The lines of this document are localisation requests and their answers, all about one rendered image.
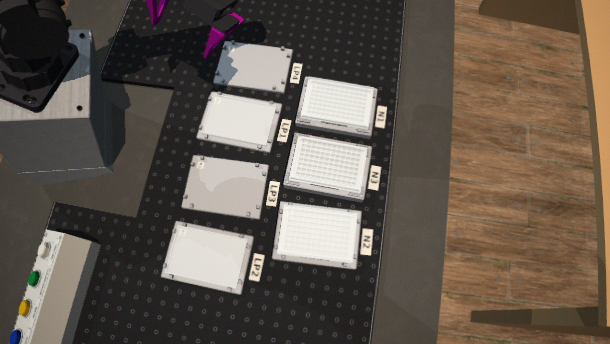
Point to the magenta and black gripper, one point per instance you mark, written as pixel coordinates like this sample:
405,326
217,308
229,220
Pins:
210,12

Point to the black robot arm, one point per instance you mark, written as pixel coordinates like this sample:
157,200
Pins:
33,29

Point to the white button panel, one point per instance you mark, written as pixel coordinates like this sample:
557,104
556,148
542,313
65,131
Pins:
56,290

